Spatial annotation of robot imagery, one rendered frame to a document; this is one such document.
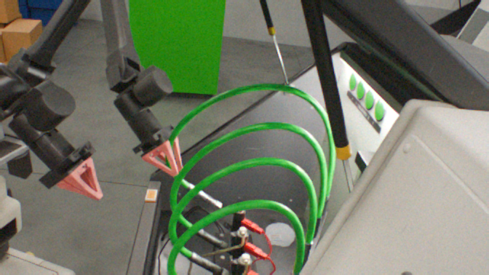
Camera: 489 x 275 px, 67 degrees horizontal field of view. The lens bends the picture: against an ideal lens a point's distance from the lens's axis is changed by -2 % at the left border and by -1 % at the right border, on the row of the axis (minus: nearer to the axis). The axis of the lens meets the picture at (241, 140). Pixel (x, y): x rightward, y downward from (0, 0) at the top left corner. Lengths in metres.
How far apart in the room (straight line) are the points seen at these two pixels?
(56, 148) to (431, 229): 0.60
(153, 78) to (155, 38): 3.30
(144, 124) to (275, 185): 0.60
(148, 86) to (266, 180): 0.61
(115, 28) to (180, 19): 3.05
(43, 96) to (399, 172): 0.54
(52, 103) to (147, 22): 3.40
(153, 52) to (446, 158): 3.86
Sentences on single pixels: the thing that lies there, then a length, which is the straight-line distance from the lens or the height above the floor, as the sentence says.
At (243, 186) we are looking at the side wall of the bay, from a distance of 1.26.
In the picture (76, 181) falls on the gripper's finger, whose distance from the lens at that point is 0.74.
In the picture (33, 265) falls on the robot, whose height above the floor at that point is 0.28.
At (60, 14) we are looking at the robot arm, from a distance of 1.24.
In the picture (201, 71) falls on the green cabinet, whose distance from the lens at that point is 4.15.
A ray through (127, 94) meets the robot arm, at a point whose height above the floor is 1.36.
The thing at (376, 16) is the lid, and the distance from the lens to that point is 0.37.
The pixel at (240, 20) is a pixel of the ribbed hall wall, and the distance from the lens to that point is 7.23.
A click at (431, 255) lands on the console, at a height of 1.47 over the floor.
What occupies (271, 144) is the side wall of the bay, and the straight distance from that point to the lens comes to 1.18.
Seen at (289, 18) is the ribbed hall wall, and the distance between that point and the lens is 7.25.
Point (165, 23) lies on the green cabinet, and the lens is 4.03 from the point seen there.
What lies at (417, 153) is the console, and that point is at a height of 1.52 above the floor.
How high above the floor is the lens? 1.67
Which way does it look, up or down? 28 degrees down
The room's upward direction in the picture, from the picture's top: 8 degrees clockwise
